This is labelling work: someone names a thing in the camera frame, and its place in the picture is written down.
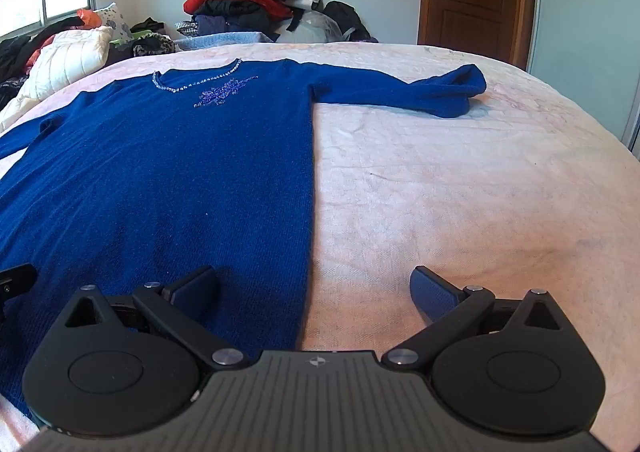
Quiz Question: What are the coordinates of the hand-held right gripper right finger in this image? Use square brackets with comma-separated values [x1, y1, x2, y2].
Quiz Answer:
[381, 266, 573, 367]

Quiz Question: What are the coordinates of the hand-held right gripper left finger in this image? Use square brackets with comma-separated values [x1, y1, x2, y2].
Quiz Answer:
[64, 265, 249, 368]

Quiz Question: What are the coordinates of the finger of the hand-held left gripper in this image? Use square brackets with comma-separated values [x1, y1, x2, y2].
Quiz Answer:
[0, 264, 38, 303]

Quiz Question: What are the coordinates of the blue knit sweater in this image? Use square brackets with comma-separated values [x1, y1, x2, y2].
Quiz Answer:
[0, 58, 488, 420]

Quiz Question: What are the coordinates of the black clothes heap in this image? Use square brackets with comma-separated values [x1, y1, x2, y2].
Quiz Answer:
[0, 16, 86, 97]

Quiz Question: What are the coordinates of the pink bed sheet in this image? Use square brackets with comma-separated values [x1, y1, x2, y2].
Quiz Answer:
[0, 39, 640, 452]

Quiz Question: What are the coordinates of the white quilted pillow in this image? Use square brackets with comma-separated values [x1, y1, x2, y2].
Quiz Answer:
[20, 26, 115, 101]

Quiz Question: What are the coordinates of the leopard pattern cloth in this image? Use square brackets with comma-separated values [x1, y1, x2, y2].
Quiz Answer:
[131, 33, 177, 57]

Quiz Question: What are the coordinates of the light blue blanket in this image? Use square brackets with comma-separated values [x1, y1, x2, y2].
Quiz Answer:
[177, 32, 275, 51]

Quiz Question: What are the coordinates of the orange cloth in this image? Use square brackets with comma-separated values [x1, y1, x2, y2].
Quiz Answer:
[76, 9, 104, 31]

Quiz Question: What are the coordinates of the white floral pillow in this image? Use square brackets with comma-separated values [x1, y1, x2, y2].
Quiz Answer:
[92, 3, 134, 41]

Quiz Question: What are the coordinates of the window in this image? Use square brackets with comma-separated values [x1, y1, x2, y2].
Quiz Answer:
[0, 0, 96, 38]

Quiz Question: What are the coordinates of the clear plastic bag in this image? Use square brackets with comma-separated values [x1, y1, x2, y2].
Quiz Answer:
[275, 10, 343, 44]

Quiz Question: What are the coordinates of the pale glass wardrobe door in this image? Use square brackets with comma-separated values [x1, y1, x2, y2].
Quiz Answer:
[525, 0, 640, 153]

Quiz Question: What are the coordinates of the black bag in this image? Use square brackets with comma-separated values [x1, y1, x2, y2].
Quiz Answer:
[322, 0, 378, 43]

